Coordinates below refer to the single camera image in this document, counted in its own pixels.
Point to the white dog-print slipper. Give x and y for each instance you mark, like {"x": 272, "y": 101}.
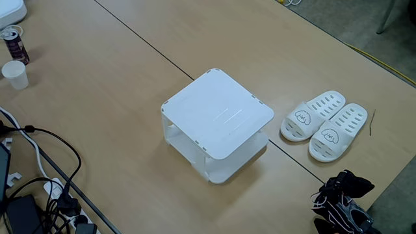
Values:
{"x": 339, "y": 131}
{"x": 312, "y": 113}

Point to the white two-tier shoe rack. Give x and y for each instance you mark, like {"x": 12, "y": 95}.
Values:
{"x": 217, "y": 113}

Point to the thin brown twig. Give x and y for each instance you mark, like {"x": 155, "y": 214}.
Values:
{"x": 372, "y": 122}

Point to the grey chair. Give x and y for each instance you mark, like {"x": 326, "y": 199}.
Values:
{"x": 386, "y": 16}

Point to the black plug-in adapter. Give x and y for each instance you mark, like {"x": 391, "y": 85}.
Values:
{"x": 86, "y": 229}

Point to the black power plug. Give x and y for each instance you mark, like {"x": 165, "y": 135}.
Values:
{"x": 68, "y": 206}

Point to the white power strip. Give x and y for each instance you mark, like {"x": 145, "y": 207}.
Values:
{"x": 53, "y": 188}

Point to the black power adapter brick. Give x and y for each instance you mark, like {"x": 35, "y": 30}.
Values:
{"x": 22, "y": 214}

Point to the dark laptop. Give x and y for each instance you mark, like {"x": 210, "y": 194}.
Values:
{"x": 3, "y": 169}

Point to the white paper cup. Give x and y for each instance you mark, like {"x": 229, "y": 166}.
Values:
{"x": 15, "y": 76}

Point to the dark purple drink can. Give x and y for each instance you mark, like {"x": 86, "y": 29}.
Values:
{"x": 16, "y": 48}

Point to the white flat device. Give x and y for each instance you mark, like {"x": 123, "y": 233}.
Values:
{"x": 9, "y": 11}

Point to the white printed bracket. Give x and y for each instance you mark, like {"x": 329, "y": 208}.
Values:
{"x": 7, "y": 142}
{"x": 14, "y": 177}

